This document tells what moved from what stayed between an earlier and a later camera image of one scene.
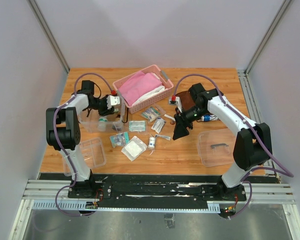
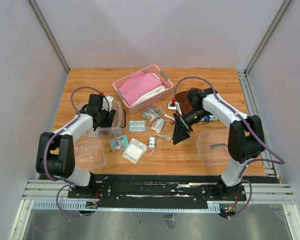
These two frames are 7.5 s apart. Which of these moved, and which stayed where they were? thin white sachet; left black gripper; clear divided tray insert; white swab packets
Moved: left black gripper
Stayed: white swab packets; clear divided tray insert; thin white sachet
